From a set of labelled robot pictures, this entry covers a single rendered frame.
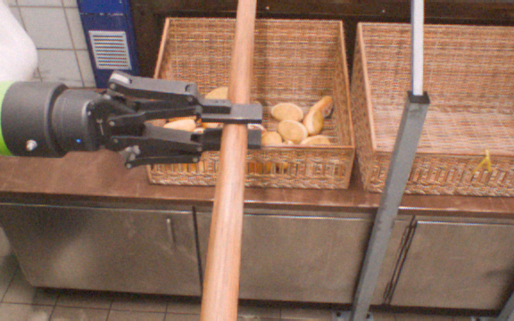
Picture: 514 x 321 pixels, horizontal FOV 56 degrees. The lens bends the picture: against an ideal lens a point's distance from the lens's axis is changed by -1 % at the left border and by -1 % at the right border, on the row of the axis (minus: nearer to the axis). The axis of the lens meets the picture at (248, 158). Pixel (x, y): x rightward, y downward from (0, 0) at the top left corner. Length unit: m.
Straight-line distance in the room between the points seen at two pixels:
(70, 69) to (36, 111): 1.26
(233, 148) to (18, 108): 0.25
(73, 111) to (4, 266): 1.56
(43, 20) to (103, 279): 0.88
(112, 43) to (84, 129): 1.13
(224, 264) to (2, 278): 1.69
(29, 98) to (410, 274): 1.27
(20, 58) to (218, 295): 0.46
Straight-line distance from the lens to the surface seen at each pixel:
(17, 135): 0.61
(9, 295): 2.02
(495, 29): 1.72
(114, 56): 1.73
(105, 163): 1.49
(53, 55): 1.85
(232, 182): 0.50
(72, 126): 0.59
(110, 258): 1.62
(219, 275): 0.43
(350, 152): 1.28
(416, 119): 1.11
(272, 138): 1.42
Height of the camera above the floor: 1.53
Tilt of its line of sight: 41 degrees down
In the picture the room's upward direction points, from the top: straight up
